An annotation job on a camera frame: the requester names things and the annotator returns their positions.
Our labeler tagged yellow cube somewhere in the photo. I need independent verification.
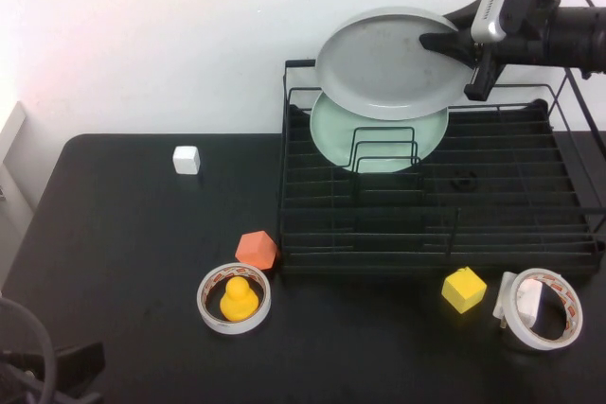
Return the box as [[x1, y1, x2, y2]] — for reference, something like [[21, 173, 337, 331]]
[[441, 266, 488, 315]]

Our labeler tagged yellow rubber duck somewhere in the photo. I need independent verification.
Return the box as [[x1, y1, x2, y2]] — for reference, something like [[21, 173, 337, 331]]
[[219, 276, 259, 322]]

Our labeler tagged white wall ledge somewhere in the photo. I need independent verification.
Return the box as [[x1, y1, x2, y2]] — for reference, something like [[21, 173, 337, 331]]
[[0, 100, 37, 220]]

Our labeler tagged white power adapter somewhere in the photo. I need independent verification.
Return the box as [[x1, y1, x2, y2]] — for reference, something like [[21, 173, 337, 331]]
[[492, 271, 545, 332]]

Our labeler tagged orange cube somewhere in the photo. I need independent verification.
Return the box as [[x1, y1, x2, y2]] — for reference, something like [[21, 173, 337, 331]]
[[235, 230, 278, 273]]

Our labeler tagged white tape roll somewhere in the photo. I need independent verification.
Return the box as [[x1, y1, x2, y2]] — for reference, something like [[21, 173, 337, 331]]
[[502, 267, 584, 352], [196, 261, 273, 335]]

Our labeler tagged mint green plate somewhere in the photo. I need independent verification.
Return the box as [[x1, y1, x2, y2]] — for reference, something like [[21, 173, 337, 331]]
[[310, 91, 450, 175]]

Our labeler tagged grey plate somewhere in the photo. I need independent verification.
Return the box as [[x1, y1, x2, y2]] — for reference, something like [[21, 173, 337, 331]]
[[315, 6, 479, 121]]

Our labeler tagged black round drain spout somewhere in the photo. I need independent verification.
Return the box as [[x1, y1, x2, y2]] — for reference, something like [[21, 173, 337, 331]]
[[450, 169, 478, 193]]

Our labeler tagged white cube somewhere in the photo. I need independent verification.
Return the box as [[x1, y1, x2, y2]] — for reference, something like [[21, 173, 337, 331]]
[[172, 146, 201, 176]]

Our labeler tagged black wire dish rack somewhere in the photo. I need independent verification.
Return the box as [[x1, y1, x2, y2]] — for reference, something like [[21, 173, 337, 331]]
[[276, 52, 606, 277]]

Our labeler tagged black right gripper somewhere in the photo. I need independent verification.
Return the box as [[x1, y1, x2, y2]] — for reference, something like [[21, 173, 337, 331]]
[[419, 0, 561, 101]]

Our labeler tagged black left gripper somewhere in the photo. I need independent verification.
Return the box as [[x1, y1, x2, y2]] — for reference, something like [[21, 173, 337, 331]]
[[0, 341, 106, 404]]

